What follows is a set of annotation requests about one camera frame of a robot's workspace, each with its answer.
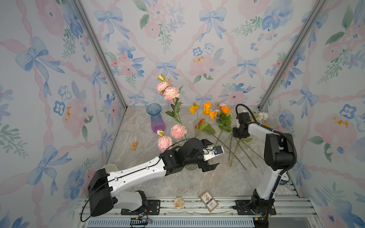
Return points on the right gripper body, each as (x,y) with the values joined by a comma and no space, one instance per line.
(237,133)

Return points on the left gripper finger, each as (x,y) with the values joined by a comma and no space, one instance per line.
(206,143)
(211,167)

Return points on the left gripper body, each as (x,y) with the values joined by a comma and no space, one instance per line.
(200,158)

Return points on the clear grey glass vase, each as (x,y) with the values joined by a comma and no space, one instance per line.
(191,167)

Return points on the white flower stem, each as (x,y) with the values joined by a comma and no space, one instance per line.
(261,117)

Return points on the yellow poppy flower stem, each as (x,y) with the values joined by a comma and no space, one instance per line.
(203,118)

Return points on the pink rose stem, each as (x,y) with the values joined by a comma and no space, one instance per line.
(172,94)

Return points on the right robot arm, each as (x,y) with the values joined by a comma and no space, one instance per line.
(278,156)

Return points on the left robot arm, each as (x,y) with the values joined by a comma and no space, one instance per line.
(109,190)

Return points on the blue purple glass vase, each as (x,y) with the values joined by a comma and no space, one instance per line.
(157,122)

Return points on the orange marigold flower stem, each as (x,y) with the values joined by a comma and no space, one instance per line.
(224,135)

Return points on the framed card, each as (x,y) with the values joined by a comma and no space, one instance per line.
(209,201)

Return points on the round beige coaster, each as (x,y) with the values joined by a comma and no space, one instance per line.
(178,202)

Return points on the small wooden block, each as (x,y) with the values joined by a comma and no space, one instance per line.
(134,145)

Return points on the cream white cup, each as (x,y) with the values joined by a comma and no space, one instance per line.
(110,168)

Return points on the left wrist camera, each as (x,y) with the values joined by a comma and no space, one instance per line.
(211,152)

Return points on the right corner aluminium post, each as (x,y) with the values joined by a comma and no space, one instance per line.
(305,30)

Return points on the corner aluminium post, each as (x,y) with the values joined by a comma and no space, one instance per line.
(305,30)
(80,11)

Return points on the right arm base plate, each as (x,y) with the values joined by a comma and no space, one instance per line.
(246,207)

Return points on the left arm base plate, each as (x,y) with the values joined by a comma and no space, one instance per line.
(151,207)

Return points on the aluminium rail frame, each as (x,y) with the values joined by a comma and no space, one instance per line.
(289,212)

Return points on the left corner aluminium post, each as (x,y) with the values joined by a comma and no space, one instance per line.
(80,11)

